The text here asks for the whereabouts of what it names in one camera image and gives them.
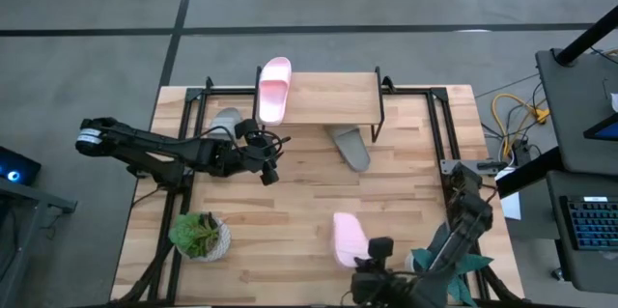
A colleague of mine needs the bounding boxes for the black power strip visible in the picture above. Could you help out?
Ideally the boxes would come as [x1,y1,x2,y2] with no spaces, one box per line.
[511,137,533,168]

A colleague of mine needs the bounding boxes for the grey metal bracket plate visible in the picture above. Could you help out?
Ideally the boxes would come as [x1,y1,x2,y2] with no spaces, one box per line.
[439,157,509,176]

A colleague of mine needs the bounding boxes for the monitor with blue screen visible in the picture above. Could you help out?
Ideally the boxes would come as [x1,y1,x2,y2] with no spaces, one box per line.
[582,113,618,143]

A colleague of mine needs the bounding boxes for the black aluminium table frame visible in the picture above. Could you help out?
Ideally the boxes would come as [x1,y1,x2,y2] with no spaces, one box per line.
[109,75,520,307]

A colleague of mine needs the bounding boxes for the backlit computer keyboard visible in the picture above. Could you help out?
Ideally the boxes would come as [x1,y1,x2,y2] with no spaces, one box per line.
[559,195,618,251]

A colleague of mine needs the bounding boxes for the teal snake plant white pot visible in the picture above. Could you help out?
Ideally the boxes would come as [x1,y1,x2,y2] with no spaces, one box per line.
[404,223,494,307]

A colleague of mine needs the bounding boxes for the grey desk with monitor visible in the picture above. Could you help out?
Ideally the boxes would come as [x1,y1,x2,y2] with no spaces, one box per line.
[534,47,618,177]

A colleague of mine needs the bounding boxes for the black metal pole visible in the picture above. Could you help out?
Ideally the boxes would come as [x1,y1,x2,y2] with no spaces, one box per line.
[553,5,618,66]
[495,146,565,199]

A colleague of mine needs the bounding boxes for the green plant in white pot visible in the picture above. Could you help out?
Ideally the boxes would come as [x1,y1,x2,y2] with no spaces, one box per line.
[168,210,233,264]

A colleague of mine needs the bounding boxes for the grey metal side table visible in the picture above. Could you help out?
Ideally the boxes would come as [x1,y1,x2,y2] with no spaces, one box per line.
[0,177,78,308]

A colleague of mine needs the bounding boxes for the black computer with blue light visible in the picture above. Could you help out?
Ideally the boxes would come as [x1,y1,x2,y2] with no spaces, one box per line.
[0,146,42,187]

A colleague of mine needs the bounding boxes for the yellow cable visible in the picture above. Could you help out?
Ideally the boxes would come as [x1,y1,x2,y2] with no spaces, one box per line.
[491,93,551,159]

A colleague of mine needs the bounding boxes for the pink foam slide sandal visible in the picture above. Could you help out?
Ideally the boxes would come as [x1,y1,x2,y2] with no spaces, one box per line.
[255,56,294,126]
[331,211,374,270]

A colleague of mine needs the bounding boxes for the white paper sheet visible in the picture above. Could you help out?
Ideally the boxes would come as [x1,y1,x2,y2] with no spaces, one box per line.
[494,166,523,221]

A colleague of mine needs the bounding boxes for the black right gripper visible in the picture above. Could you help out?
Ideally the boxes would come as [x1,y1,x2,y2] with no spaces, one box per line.
[350,236,416,307]

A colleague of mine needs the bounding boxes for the grey foam slide sandal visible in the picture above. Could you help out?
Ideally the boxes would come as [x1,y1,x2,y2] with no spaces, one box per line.
[207,106,244,141]
[323,124,372,173]

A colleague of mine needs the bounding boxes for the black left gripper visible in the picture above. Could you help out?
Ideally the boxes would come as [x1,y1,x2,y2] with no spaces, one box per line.
[230,117,293,187]

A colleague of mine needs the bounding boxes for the wooden shelf with black frame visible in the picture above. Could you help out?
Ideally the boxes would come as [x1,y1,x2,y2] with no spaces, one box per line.
[252,65,387,144]

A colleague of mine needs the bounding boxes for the grey desk with keyboard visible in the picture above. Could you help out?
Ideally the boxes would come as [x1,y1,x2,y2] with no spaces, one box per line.
[545,170,618,295]

